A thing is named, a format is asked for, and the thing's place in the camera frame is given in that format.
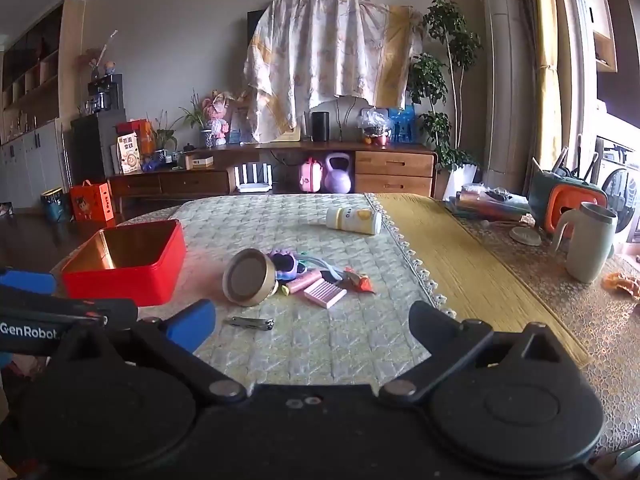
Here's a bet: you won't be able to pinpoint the wooden media cabinet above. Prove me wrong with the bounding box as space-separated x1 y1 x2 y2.
107 142 439 209

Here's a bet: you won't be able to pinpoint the floral cloth cover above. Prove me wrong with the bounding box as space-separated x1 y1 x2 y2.
243 0 424 144

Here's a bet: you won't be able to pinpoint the black low fridge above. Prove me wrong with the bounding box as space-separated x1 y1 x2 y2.
69 110 127 194

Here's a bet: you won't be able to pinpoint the wooden wall shelf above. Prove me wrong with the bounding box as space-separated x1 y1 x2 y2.
575 0 619 74

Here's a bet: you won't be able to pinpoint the metal nail clipper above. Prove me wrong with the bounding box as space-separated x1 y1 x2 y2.
223 316 275 331

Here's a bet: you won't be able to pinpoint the orange gift box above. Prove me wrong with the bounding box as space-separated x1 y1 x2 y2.
68 180 117 224

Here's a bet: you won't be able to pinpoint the grey green mug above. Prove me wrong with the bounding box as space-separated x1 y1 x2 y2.
552 201 619 284

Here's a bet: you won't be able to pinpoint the black floor fan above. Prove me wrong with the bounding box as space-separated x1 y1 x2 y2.
601 167 640 235

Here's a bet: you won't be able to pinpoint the orange candy wrapper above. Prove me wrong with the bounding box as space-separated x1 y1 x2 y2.
344 269 376 294

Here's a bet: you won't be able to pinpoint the pink small case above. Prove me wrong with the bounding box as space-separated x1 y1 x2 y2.
299 157 324 192

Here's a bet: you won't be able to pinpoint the purple kettlebell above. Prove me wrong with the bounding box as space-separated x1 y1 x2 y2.
324 153 354 194

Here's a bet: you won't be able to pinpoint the pink candy tube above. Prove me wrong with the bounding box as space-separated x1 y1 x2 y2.
280 269 324 296

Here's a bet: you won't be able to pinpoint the small potted orchid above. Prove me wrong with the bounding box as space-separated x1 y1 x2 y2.
149 110 179 162

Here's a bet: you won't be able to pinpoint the printed snack box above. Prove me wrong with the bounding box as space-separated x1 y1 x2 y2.
116 133 141 175

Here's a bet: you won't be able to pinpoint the green potted plant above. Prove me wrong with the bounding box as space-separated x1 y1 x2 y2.
179 88 214 149

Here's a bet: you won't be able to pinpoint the white yellow bottle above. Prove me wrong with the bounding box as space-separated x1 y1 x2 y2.
326 206 383 236

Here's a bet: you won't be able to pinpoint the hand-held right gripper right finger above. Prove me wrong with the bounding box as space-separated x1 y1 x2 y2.
378 300 582 404

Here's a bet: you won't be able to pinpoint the picture frame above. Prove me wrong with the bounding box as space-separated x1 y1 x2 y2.
228 107 251 145

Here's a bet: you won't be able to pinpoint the teal bucket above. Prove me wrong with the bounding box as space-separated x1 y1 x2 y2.
39 187 71 224

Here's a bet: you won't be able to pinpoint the black cylinder speaker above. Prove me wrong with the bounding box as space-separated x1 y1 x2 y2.
311 110 332 142

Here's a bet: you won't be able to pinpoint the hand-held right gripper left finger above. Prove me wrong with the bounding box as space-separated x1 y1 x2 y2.
54 299 247 404

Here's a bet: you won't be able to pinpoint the purple white sunglasses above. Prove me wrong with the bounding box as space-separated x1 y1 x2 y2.
267 249 351 285

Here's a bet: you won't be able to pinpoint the orange crumpled peel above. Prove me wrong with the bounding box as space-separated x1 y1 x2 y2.
602 272 640 302

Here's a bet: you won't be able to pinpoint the stack of books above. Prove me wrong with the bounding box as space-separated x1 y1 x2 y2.
445 184 534 222

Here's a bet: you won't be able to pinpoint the white wifi router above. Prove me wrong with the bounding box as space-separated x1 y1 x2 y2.
235 162 275 194

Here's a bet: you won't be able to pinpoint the blue bottle pack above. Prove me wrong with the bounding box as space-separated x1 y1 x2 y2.
387 107 417 144

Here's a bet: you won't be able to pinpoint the plastic wrapped gift basket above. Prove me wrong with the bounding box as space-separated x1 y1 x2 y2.
357 108 392 147

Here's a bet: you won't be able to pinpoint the pale green quilted mat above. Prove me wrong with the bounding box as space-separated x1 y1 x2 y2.
50 193 453 391

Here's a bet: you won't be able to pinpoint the white standing air conditioner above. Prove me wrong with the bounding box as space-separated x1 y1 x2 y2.
477 0 537 192

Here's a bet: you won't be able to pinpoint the red orange gift bag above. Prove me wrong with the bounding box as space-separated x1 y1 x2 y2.
117 119 156 157

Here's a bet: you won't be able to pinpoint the wooden wall shelving unit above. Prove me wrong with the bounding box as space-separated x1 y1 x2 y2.
0 0 69 197

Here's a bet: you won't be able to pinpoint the yellow curtain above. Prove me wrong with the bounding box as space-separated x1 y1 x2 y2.
529 0 576 177

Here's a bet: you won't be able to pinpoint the tall potted tree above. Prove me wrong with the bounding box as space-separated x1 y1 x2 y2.
406 0 484 201

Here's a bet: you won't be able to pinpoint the red tin box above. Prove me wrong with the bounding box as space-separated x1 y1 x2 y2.
61 219 187 307

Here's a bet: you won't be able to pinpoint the orange green storage box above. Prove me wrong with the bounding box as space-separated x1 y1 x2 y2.
528 135 609 239

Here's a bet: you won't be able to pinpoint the black coffee machine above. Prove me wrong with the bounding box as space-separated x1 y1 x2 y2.
87 73 124 113

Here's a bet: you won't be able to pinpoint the grey shell shaped ornament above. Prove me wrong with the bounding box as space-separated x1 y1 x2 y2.
309 97 374 142

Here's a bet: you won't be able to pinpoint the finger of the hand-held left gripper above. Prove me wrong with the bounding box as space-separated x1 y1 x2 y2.
0 297 139 357
0 266 57 298

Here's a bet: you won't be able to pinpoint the pink doll bouquet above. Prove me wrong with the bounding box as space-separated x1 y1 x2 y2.
202 89 236 147

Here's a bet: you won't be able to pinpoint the small round white lid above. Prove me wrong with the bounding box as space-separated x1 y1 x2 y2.
510 226 544 247

